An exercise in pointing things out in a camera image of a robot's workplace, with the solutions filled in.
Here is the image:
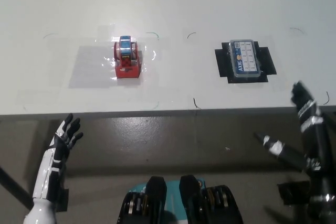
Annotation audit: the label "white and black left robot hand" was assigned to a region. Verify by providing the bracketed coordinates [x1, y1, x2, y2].
[31, 113, 84, 204]

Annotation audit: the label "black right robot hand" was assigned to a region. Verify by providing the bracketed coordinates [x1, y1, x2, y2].
[253, 80, 336, 199]

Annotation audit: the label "clear blue-labelled screw box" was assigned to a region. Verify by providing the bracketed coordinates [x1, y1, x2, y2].
[228, 39, 264, 78]

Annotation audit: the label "red tape dispenser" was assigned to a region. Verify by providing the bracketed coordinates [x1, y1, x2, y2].
[112, 35, 144, 80]

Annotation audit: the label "black diagonal bar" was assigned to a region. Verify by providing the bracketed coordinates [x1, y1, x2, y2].
[0, 166, 34, 209]

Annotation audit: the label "black robot torso teal tops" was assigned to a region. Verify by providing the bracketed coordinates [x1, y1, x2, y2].
[117, 174, 244, 224]

